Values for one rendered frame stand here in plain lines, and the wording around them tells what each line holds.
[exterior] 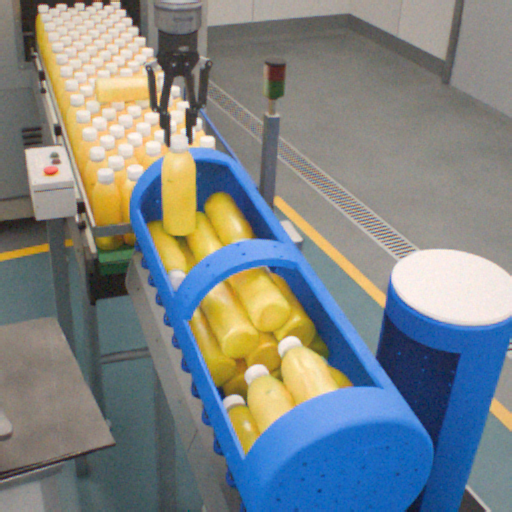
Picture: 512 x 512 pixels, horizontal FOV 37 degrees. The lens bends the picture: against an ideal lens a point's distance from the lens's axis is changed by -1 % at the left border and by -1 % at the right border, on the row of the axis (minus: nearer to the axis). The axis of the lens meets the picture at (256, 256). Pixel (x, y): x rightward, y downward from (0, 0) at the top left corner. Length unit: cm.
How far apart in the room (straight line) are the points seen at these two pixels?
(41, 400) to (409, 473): 63
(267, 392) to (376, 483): 21
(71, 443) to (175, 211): 55
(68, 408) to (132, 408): 146
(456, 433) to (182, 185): 82
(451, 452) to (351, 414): 82
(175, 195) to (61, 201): 41
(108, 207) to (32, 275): 166
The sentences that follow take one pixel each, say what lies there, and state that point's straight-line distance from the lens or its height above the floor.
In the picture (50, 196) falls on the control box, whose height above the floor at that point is 106.
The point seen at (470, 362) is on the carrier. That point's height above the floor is 93.
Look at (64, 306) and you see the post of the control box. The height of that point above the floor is 68.
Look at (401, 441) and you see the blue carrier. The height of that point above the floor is 117.
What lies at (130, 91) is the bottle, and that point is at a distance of 229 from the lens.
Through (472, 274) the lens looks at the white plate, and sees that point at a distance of 177.
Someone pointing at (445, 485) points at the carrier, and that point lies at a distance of 195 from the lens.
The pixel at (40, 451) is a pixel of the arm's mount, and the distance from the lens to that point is 132.
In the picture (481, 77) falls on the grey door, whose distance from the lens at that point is 575.
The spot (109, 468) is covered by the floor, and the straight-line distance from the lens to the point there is 265.
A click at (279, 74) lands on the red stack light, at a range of 220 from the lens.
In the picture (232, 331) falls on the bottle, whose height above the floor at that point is 114.
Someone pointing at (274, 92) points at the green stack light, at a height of 118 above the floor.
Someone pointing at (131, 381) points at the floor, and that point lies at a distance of 295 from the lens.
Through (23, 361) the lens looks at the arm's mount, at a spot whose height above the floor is 102.
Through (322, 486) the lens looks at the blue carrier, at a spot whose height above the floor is 112.
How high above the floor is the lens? 197
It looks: 33 degrees down
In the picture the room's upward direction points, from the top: 3 degrees clockwise
